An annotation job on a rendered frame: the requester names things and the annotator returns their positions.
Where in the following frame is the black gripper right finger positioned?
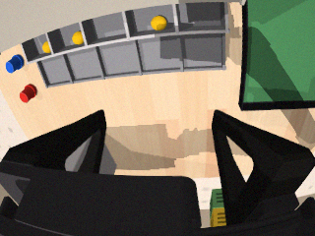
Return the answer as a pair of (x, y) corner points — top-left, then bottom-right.
(212, 109), (315, 225)

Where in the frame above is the blue plug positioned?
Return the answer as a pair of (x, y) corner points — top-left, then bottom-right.
(6, 54), (24, 74)

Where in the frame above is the green tray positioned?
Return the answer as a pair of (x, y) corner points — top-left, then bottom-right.
(238, 0), (315, 111)

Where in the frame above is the yellow marble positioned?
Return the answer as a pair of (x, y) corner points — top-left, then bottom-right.
(151, 16), (166, 30)
(42, 41), (50, 53)
(72, 31), (84, 44)

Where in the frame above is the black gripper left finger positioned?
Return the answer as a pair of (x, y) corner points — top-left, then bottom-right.
(2, 109), (107, 174)

